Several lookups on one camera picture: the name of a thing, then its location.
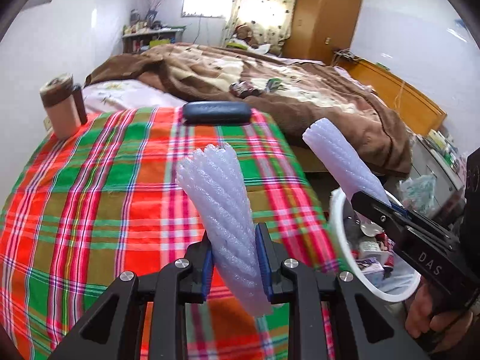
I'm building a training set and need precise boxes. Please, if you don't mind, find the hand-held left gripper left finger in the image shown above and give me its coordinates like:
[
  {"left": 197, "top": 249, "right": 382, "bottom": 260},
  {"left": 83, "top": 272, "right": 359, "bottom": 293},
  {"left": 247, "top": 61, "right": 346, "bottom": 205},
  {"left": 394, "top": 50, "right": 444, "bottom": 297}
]
[{"left": 49, "top": 232, "right": 215, "bottom": 360}]

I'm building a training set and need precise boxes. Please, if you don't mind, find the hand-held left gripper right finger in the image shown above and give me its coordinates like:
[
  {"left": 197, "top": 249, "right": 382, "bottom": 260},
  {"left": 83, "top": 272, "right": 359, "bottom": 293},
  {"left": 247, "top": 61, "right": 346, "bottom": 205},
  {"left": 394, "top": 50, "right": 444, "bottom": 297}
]
[{"left": 255, "top": 223, "right": 428, "bottom": 360}]

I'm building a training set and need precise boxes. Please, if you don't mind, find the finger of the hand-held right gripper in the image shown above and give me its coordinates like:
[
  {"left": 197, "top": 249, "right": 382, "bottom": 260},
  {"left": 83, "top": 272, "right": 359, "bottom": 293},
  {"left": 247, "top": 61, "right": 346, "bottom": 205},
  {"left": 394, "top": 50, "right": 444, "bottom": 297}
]
[
  {"left": 388, "top": 201, "right": 457, "bottom": 245},
  {"left": 350, "top": 190, "right": 406, "bottom": 241}
]

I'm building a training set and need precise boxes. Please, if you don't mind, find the white trash bin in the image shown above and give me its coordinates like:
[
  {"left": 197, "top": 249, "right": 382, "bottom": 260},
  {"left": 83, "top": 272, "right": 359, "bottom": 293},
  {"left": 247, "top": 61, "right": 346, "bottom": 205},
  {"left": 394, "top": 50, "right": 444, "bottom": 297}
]
[{"left": 328, "top": 187, "right": 422, "bottom": 304}]

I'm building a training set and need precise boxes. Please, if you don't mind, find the white foam net sleeve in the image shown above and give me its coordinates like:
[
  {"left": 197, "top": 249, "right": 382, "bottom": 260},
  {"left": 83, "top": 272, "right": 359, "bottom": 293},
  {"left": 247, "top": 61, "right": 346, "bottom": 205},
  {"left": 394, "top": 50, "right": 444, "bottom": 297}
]
[
  {"left": 175, "top": 142, "right": 274, "bottom": 317},
  {"left": 302, "top": 118, "right": 392, "bottom": 209}
]

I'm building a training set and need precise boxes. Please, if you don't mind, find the person's right hand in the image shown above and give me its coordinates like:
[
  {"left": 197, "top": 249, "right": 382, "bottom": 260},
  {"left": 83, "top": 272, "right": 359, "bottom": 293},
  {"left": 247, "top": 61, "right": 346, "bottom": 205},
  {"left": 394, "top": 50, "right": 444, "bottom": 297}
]
[{"left": 405, "top": 275, "right": 475, "bottom": 354}]

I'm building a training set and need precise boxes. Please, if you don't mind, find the printed plastic bag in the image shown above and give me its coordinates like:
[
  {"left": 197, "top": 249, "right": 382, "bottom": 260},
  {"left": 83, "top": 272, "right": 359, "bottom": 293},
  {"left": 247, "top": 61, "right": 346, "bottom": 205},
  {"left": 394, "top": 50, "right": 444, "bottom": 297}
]
[{"left": 398, "top": 174, "right": 437, "bottom": 214}]

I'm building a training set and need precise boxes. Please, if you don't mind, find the grey nightstand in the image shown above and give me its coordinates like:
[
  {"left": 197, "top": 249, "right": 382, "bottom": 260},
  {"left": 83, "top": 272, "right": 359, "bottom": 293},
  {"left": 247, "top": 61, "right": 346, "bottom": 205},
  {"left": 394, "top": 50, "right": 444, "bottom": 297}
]
[{"left": 412, "top": 135, "right": 467, "bottom": 211}]

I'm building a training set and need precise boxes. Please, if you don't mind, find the group of medicine boxes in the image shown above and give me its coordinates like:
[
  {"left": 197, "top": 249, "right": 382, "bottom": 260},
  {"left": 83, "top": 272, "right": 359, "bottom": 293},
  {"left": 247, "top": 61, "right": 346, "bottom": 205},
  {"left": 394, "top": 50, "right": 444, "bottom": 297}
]
[{"left": 427, "top": 129, "right": 460, "bottom": 169}]

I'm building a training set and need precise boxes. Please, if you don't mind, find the wooden headboard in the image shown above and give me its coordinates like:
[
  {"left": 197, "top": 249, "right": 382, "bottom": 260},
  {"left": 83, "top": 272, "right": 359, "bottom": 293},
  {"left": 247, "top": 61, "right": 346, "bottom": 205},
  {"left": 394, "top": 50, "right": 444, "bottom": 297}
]
[{"left": 343, "top": 58, "right": 448, "bottom": 136}]

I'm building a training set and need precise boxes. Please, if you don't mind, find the brown patterned blanket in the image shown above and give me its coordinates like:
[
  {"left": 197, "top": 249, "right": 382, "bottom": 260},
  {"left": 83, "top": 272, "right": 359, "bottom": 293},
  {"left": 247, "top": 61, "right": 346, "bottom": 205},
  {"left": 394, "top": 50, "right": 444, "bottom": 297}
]
[{"left": 84, "top": 41, "right": 413, "bottom": 177}]

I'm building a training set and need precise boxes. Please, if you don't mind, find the plaid tablecloth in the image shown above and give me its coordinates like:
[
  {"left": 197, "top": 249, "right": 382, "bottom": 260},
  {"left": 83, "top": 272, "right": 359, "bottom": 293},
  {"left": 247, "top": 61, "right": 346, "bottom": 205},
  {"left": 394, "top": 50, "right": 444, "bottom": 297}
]
[{"left": 0, "top": 107, "right": 346, "bottom": 360}]

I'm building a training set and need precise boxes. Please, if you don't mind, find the power strip with plugs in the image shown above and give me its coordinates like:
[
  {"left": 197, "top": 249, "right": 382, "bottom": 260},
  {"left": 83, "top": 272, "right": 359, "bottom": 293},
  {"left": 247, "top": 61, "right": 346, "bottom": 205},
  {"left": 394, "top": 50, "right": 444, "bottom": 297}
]
[{"left": 332, "top": 49, "right": 361, "bottom": 62}]

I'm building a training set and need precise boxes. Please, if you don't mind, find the dark glasses case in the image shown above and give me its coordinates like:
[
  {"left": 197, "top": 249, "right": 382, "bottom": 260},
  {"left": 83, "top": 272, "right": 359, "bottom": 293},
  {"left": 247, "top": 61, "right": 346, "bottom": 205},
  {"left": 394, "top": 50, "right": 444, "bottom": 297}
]
[{"left": 182, "top": 101, "right": 253, "bottom": 124}]

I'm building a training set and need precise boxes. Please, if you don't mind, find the shiny dark packet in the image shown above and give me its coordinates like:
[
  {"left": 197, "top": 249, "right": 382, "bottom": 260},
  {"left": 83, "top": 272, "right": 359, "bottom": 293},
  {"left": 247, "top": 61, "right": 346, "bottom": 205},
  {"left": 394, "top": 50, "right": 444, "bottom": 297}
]
[{"left": 229, "top": 81, "right": 263, "bottom": 99}]

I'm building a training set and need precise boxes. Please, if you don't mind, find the floral white bedsheet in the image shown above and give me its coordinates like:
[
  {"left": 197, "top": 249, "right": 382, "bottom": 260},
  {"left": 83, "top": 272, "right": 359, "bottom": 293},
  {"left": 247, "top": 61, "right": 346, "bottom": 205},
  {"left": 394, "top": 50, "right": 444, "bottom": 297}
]
[{"left": 82, "top": 80, "right": 190, "bottom": 115}]

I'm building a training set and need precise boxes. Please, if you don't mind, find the wooden wardrobe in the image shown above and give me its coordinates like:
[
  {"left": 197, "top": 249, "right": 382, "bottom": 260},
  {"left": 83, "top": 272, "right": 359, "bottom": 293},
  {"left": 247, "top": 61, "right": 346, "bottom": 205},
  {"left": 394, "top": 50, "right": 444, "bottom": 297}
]
[{"left": 281, "top": 0, "right": 366, "bottom": 62}]

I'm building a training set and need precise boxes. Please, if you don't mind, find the pink brown lidded mug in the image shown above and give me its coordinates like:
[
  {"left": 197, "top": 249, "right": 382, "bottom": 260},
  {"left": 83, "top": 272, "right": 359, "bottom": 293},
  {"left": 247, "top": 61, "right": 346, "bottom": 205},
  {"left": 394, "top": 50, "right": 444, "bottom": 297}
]
[{"left": 39, "top": 73, "right": 89, "bottom": 140}]

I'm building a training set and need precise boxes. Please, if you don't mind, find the brown teddy bear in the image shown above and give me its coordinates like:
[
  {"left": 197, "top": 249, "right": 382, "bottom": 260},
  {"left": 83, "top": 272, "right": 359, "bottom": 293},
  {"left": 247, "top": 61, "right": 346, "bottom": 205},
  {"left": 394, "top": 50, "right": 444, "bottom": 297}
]
[{"left": 232, "top": 23, "right": 259, "bottom": 47}]

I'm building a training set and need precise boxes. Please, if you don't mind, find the heart print curtain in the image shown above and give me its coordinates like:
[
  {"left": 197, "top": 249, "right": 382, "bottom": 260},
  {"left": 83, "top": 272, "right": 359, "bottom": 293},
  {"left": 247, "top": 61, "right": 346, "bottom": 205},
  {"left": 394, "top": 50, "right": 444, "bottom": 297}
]
[{"left": 221, "top": 0, "right": 301, "bottom": 55}]

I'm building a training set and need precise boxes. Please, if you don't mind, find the cluttered shelf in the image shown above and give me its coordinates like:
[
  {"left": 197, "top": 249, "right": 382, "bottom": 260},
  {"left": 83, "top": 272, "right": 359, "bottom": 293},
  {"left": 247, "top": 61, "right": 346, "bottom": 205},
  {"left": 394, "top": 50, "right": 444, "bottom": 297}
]
[{"left": 121, "top": 25, "right": 186, "bottom": 54}]

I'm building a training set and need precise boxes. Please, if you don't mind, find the group of toiletry bottles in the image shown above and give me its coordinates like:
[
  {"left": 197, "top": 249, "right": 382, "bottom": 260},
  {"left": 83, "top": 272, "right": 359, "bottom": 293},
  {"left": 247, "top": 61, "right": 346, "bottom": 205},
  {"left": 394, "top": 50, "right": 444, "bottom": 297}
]
[{"left": 124, "top": 9, "right": 166, "bottom": 34}]

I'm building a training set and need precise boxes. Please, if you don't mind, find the window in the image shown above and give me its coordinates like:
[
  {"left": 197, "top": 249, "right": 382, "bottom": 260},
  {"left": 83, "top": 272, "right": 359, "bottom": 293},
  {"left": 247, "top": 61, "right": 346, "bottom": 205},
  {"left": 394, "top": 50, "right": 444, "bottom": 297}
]
[{"left": 182, "top": 0, "right": 235, "bottom": 19}]

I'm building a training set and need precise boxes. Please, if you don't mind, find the vase with branches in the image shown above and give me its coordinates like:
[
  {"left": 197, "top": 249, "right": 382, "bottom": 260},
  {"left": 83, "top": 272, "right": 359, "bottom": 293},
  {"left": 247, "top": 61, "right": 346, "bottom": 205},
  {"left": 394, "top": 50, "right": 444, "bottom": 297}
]
[{"left": 144, "top": 0, "right": 173, "bottom": 21}]

